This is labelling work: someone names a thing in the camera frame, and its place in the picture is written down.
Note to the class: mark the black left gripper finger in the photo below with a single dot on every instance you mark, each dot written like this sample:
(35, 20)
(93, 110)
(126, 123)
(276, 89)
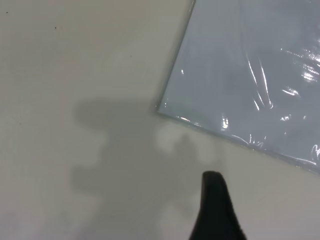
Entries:
(215, 212)

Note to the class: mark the clear zip bag green zipper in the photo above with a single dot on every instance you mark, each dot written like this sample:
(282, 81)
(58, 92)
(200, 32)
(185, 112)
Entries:
(287, 155)

